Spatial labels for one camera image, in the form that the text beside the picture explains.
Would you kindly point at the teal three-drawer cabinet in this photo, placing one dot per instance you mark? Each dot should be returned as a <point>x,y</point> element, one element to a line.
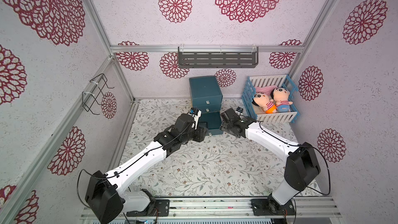
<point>207,97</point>

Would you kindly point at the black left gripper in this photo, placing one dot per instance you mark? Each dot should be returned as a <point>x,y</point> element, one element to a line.
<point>200,134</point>

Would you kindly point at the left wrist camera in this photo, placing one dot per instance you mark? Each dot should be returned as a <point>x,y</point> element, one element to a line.
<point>196,114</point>

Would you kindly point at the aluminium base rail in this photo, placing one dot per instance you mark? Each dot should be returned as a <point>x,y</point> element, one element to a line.
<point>236,210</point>

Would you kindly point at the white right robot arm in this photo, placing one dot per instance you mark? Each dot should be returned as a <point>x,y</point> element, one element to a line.
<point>301,163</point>

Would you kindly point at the plush doll blue shorts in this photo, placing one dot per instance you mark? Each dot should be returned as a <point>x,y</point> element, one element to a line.
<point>281,100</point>

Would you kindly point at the pink crib blanket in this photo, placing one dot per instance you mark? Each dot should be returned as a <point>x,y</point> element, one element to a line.
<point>266,90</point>

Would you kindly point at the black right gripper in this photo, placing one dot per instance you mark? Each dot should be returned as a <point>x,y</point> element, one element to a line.
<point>226,126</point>

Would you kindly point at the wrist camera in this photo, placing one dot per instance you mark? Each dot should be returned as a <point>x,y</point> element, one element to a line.
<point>196,114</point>
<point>239,110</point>

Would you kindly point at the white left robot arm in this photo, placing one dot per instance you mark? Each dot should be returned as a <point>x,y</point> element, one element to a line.
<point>107,193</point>

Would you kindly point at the blue white toy crib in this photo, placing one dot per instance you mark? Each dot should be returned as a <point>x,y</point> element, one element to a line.
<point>256,112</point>

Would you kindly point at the plush doll orange shorts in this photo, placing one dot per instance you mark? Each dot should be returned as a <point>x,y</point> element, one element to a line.
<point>265,103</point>

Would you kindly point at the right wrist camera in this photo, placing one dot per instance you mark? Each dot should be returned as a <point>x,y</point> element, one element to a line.
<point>239,110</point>

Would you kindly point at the black wire wall rack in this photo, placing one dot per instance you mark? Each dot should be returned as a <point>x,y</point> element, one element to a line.
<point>89,98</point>

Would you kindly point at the grey wall shelf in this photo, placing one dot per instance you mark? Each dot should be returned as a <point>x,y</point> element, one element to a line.
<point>217,59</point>

